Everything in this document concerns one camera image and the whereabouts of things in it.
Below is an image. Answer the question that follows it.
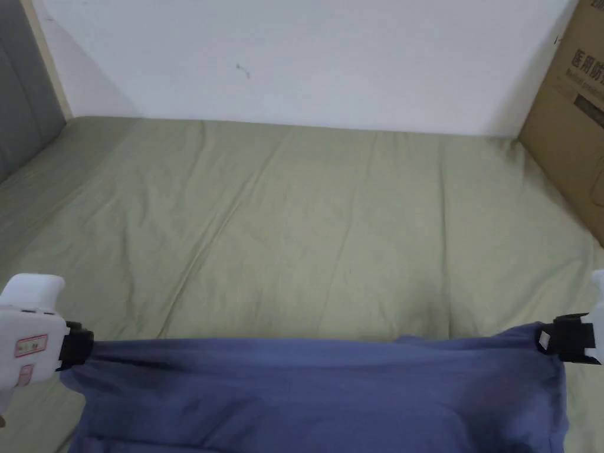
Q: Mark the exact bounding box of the brown cardboard carton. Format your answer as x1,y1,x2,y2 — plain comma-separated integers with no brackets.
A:
516,0,604,248

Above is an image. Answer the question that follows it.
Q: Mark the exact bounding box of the bed with pale green sheet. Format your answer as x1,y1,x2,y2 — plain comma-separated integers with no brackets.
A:
0,116,604,453

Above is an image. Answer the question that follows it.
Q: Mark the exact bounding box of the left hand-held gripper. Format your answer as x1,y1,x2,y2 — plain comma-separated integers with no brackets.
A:
0,273,96,426

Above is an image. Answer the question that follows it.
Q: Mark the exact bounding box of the dark blue shirt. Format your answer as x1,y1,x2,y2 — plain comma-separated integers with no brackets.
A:
62,328,576,453

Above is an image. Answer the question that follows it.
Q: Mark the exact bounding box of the grey padded headboard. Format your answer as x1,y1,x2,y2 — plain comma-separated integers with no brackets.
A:
0,0,74,186

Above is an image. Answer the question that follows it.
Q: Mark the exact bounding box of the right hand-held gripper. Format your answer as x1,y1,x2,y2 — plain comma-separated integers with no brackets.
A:
535,268,604,367

